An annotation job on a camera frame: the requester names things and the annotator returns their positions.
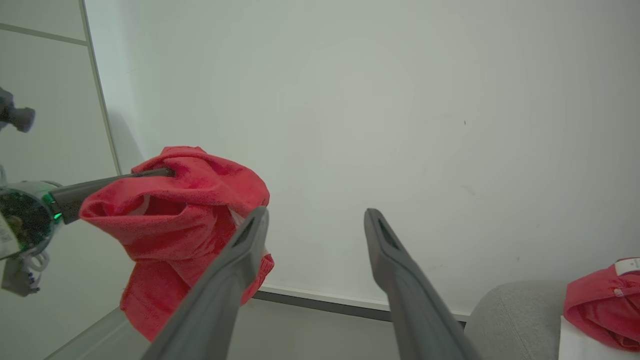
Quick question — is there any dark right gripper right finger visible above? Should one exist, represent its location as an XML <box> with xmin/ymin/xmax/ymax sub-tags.
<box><xmin>363</xmin><ymin>208</ymin><xmax>482</xmax><ymax>360</ymax></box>

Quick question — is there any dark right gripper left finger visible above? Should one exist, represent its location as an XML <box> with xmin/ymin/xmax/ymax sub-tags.
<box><xmin>141</xmin><ymin>206</ymin><xmax>270</xmax><ymax>360</ymax></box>

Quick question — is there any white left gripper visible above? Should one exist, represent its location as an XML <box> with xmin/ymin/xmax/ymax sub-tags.
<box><xmin>0</xmin><ymin>167</ymin><xmax>176</xmax><ymax>261</ymax></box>

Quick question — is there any plain red garment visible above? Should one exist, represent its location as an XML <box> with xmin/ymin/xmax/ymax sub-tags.
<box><xmin>79</xmin><ymin>145</ymin><xmax>275</xmax><ymax>342</ymax></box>

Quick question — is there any red garment with white label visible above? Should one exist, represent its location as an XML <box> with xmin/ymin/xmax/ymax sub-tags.
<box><xmin>563</xmin><ymin>257</ymin><xmax>640</xmax><ymax>352</ymax></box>

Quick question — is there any black baseboard strip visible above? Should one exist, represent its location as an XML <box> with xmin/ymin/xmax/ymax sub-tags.
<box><xmin>251</xmin><ymin>291</ymin><xmax>468</xmax><ymax>324</ymax></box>

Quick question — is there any grey fabric sofa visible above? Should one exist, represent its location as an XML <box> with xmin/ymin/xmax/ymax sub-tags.
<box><xmin>464</xmin><ymin>280</ymin><xmax>640</xmax><ymax>360</ymax></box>

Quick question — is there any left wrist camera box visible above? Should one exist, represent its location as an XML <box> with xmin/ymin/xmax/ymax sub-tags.
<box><xmin>1</xmin><ymin>257</ymin><xmax>42</xmax><ymax>299</ymax></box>

